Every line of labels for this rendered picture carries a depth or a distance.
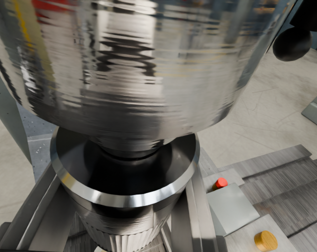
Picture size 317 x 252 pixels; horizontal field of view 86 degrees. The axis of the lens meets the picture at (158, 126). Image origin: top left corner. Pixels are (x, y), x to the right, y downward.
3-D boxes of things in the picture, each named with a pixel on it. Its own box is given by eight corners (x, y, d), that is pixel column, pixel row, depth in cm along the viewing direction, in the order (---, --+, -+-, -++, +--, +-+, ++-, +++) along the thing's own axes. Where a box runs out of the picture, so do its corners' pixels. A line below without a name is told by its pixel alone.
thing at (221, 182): (223, 191, 29) (229, 185, 27) (215, 194, 28) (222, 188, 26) (217, 183, 30) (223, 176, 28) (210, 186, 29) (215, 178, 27)
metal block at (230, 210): (239, 228, 28) (260, 216, 23) (209, 244, 25) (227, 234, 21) (220, 197, 31) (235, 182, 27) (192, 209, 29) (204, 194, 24)
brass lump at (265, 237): (273, 248, 24) (281, 245, 22) (262, 255, 23) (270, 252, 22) (261, 231, 25) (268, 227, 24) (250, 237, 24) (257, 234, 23)
